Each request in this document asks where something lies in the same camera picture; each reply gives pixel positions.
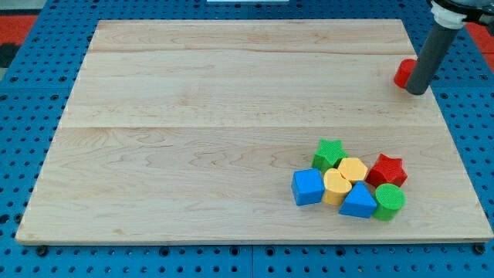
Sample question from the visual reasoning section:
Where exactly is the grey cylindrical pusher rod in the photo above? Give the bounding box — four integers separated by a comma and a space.
405, 23, 459, 95

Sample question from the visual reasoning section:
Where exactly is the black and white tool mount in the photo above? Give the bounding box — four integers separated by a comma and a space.
427, 0, 493, 29

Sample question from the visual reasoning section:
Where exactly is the red circle block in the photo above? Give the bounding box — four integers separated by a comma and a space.
394, 59, 417, 89

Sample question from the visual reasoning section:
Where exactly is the green circle block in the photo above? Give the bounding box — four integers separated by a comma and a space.
373, 183, 406, 221

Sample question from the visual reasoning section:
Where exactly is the light wooden board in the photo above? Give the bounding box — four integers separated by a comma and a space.
15, 19, 493, 246

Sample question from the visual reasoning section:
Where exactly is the red star block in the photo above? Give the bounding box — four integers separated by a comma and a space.
365, 154, 408, 188

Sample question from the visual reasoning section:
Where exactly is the yellow hexagon block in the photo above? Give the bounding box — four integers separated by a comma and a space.
337, 158, 368, 185

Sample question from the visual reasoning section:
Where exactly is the green star block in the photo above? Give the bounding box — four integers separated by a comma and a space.
312, 138, 348, 173

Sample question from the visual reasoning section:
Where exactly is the yellow heart block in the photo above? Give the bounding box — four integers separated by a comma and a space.
322, 168, 352, 205

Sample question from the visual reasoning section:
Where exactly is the blue triangle block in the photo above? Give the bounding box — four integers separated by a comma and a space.
339, 181, 377, 219

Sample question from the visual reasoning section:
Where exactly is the blue square block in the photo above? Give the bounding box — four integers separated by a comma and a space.
291, 168, 325, 206

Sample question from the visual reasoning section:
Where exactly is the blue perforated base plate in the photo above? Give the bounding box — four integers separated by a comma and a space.
1, 0, 493, 277

